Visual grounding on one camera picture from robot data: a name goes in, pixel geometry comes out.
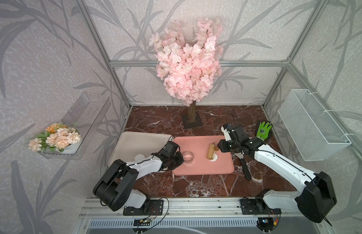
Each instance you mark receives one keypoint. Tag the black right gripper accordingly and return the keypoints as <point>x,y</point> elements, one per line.
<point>222,147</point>

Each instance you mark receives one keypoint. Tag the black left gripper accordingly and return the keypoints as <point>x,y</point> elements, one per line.
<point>180,161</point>

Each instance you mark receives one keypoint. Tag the wooden rolling pin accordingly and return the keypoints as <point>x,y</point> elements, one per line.
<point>212,149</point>

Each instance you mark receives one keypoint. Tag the white dough ball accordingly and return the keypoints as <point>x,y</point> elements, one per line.
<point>214,158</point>

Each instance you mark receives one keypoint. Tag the pink silicone mat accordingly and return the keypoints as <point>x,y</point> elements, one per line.
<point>201,165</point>

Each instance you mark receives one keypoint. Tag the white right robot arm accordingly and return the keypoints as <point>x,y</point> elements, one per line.
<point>314,196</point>

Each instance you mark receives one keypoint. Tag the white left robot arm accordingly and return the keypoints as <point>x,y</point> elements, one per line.
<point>115,189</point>

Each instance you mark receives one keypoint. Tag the green work glove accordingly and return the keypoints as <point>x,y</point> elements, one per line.
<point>264,130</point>

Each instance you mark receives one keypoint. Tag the beige silicone mat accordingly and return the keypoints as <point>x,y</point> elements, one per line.
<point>131,144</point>

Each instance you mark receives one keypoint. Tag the artificial cherry blossom tree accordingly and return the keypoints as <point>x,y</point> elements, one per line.
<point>188,70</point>

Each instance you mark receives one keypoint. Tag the peach artificial flower bouquet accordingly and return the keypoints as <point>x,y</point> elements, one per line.
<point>56,137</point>

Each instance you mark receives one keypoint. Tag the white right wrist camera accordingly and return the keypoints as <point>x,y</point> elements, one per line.
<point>227,132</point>

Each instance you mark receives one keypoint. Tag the metal spatula black handle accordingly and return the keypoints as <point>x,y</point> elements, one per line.
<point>245,169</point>

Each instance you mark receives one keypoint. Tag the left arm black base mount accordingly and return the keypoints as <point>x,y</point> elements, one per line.
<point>138,204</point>

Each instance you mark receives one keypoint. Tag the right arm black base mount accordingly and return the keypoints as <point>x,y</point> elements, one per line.
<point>257,206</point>

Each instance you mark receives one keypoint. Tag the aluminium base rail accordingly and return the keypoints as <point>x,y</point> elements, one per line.
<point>195,216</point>

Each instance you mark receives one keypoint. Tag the white wire mesh basket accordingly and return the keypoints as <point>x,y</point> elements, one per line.
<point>313,130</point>

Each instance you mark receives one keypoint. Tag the clear plastic wall shelf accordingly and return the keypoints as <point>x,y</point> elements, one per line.
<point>85,115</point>

